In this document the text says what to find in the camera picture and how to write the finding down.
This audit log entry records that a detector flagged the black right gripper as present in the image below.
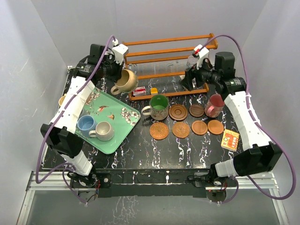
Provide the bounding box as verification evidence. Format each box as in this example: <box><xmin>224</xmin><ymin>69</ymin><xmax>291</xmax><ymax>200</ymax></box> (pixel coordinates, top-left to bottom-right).
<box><xmin>180</xmin><ymin>56</ymin><xmax>220</xmax><ymax>91</ymax></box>

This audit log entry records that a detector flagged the beige brown mug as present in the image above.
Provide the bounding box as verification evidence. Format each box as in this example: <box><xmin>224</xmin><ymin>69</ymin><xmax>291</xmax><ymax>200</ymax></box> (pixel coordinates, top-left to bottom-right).
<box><xmin>111</xmin><ymin>69</ymin><xmax>138</xmax><ymax>95</ymax></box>

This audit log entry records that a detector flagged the maroon speckled mug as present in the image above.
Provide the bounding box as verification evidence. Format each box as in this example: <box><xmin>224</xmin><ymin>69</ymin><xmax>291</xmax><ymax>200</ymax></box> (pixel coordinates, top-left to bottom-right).
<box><xmin>204</xmin><ymin>94</ymin><xmax>225</xmax><ymax>118</ymax></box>

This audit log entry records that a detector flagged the green floral mug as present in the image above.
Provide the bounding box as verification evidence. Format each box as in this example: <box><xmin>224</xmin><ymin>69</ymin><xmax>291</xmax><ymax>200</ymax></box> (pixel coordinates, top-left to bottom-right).
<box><xmin>141</xmin><ymin>95</ymin><xmax>169</xmax><ymax>121</ymax></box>

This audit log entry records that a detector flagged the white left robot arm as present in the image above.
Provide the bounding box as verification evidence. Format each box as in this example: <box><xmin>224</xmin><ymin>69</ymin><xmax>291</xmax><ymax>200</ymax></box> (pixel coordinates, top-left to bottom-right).
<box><xmin>40</xmin><ymin>42</ymin><xmax>128</xmax><ymax>187</ymax></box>

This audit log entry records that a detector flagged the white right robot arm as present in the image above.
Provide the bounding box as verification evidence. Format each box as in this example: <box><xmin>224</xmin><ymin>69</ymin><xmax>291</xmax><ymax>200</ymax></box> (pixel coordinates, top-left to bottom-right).
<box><xmin>181</xmin><ymin>48</ymin><xmax>282</xmax><ymax>186</ymax></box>

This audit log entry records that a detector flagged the dark walnut coaster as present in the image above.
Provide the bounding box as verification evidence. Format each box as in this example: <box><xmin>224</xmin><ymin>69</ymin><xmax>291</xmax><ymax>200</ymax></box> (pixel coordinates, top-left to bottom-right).
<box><xmin>189</xmin><ymin>104</ymin><xmax>204</xmax><ymax>118</ymax></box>

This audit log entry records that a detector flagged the dark grooved wooden coaster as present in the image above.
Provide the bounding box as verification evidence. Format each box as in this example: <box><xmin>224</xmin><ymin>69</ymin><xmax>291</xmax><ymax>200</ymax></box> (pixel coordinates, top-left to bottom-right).
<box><xmin>169</xmin><ymin>104</ymin><xmax>188</xmax><ymax>121</ymax></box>

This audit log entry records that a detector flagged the smooth brown wooden coaster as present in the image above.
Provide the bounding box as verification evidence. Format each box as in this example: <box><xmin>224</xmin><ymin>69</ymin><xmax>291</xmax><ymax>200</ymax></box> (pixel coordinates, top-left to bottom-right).
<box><xmin>191</xmin><ymin>120</ymin><xmax>208</xmax><ymax>135</ymax></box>
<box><xmin>207</xmin><ymin>120</ymin><xmax>224</xmax><ymax>135</ymax></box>

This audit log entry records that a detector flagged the woven rattan coaster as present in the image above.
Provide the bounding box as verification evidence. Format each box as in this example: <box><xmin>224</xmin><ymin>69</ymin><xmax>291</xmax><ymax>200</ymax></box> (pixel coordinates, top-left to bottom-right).
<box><xmin>172</xmin><ymin>122</ymin><xmax>190</xmax><ymax>138</ymax></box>
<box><xmin>150</xmin><ymin>122</ymin><xmax>169</xmax><ymax>140</ymax></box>

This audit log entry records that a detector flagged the red white small box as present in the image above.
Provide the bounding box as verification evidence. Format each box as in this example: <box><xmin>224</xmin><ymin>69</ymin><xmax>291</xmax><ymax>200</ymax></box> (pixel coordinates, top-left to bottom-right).
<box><xmin>132</xmin><ymin>86</ymin><xmax>146</xmax><ymax>97</ymax></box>

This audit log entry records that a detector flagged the orange wooden rack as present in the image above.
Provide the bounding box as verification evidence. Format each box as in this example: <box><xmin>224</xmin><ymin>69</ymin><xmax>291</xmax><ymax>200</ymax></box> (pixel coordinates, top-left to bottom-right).
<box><xmin>123</xmin><ymin>33</ymin><xmax>218</xmax><ymax>97</ymax></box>

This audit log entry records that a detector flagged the green floral serving tray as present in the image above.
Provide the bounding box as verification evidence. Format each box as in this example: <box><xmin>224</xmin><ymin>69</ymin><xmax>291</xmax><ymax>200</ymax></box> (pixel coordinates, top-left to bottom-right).
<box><xmin>75</xmin><ymin>88</ymin><xmax>141</xmax><ymax>154</ymax></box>

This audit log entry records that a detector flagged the yellow small block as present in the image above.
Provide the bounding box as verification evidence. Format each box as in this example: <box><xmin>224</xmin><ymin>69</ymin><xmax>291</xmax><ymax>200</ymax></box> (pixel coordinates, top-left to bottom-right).
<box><xmin>150</xmin><ymin>88</ymin><xmax>158</xmax><ymax>95</ymax></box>

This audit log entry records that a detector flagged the yellow mug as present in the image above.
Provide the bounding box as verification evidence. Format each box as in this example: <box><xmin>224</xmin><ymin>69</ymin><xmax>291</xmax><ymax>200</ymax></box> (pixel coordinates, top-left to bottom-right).
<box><xmin>58</xmin><ymin>95</ymin><xmax>66</xmax><ymax>107</ymax></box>

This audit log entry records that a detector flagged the blue mug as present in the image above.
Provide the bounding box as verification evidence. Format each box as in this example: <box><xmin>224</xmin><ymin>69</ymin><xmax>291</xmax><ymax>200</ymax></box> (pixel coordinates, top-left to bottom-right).
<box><xmin>77</xmin><ymin>115</ymin><xmax>97</xmax><ymax>138</ymax></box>

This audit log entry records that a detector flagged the white speckled mug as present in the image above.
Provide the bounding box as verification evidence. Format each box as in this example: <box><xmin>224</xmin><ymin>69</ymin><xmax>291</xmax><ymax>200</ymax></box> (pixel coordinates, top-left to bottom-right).
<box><xmin>89</xmin><ymin>121</ymin><xmax>114</xmax><ymax>142</ymax></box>

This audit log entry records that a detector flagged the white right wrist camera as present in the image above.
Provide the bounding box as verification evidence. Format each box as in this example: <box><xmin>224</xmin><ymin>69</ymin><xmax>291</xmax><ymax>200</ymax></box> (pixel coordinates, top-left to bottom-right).
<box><xmin>193</xmin><ymin>45</ymin><xmax>209</xmax><ymax>69</ymax></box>

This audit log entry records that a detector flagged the aluminium table frame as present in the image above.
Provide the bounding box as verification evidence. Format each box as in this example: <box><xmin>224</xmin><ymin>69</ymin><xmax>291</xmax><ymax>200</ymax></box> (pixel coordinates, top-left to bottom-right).
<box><xmin>17</xmin><ymin>65</ymin><xmax>290</xmax><ymax>225</ymax></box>

